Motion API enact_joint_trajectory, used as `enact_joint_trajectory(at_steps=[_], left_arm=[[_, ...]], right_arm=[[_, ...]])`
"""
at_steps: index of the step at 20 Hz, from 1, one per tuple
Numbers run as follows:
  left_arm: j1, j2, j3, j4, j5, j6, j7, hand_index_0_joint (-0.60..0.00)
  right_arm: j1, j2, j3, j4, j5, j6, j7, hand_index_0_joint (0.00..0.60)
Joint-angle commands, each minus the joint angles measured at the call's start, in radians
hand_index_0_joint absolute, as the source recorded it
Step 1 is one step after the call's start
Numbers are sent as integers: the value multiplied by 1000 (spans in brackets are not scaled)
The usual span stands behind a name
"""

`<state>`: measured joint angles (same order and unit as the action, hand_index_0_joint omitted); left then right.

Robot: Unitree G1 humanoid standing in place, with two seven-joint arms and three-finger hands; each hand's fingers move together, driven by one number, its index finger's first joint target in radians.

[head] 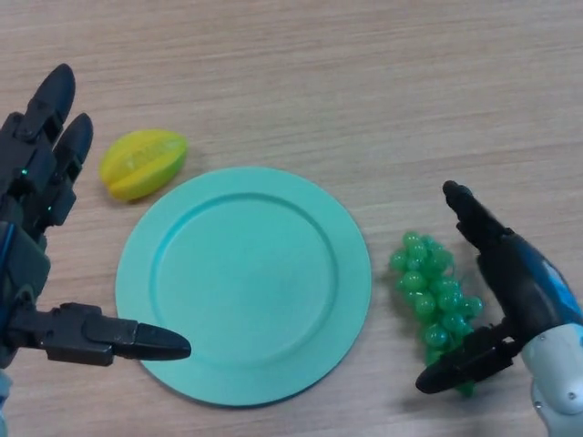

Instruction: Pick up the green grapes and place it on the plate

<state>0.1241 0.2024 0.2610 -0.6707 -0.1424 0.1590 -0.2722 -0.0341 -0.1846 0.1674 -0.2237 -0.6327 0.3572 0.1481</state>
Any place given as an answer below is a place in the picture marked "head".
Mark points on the round green plate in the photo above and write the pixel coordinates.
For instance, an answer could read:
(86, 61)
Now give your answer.
(246, 282)

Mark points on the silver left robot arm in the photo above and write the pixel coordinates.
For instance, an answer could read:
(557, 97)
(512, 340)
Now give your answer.
(3, 396)

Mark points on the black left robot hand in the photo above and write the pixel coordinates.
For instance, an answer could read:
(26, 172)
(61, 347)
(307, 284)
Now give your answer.
(27, 173)

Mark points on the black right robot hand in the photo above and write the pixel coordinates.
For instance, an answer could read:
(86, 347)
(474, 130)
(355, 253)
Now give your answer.
(514, 273)

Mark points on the green grape bunch with leaf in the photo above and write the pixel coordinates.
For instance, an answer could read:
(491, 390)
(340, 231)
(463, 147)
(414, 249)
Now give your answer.
(414, 277)

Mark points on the yellow green starfruit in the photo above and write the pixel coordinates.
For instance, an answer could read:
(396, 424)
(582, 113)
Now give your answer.
(141, 166)

